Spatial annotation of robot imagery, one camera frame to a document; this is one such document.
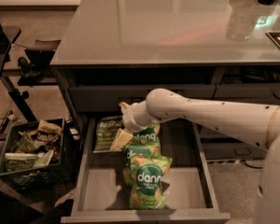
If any black desk stand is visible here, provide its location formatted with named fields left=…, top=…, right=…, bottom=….
left=0, top=25, right=62, bottom=161

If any dark red snack bag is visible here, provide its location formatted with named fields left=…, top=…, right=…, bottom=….
left=36, top=133, right=61, bottom=162

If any grey cabinet with counter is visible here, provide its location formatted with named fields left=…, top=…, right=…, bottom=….
left=49, top=0, right=280, bottom=224

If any dark plastic crate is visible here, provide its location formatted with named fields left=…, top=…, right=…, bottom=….
left=0, top=119, right=74, bottom=193

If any grey top right drawer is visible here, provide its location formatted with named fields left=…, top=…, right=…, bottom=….
left=214, top=83, right=280, bottom=105

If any green jalapeno chip bag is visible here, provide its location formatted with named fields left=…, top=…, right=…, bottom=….
left=93, top=116, right=122, bottom=153

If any brown snack bag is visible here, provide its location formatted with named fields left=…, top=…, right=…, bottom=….
left=37, top=119, right=63, bottom=134

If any green snack bag in crate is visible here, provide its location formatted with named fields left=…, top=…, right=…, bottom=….
left=17, top=132, right=45, bottom=153

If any white green snack bag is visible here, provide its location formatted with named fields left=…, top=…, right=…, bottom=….
left=34, top=149, right=54, bottom=167

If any dang chip bag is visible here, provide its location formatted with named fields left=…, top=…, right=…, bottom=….
left=129, top=124, right=160, bottom=145
left=123, top=139, right=161, bottom=187
left=130, top=156, right=172, bottom=210

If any grey top left drawer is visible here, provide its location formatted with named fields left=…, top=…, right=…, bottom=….
left=68, top=84, right=215, bottom=112

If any black controller on shelf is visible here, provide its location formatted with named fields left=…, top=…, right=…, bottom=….
left=18, top=57, right=42, bottom=81

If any open grey middle drawer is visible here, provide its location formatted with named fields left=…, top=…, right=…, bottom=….
left=62, top=119, right=231, bottom=224

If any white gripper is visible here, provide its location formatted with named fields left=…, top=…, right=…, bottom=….
left=110, top=101, right=156, bottom=151

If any front dang chip bag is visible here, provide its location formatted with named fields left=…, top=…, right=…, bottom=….
left=130, top=156, right=172, bottom=210

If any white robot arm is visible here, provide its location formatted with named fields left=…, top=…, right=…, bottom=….
left=111, top=89, right=280, bottom=224

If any black floor cable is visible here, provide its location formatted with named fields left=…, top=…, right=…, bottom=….
left=240, top=159, right=265, bottom=170

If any pale green snack bag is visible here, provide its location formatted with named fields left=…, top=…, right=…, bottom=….
left=5, top=153, right=37, bottom=172

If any grey bottom right drawer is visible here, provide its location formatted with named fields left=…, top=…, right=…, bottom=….
left=202, top=139, right=266, bottom=161

